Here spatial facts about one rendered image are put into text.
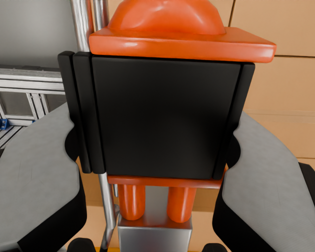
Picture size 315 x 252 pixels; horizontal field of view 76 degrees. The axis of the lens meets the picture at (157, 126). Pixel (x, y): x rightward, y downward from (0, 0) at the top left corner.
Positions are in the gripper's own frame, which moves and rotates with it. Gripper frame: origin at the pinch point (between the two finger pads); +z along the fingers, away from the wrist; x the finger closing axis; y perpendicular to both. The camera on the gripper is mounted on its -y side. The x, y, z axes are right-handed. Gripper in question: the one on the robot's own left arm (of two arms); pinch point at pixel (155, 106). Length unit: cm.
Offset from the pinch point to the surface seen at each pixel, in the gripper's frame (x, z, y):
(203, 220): 10.5, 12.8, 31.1
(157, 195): 0.6, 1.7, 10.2
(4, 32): -83, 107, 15
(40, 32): -64, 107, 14
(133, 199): -1.3, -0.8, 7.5
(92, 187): -12.1, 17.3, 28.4
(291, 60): 41, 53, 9
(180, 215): 2.4, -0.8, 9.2
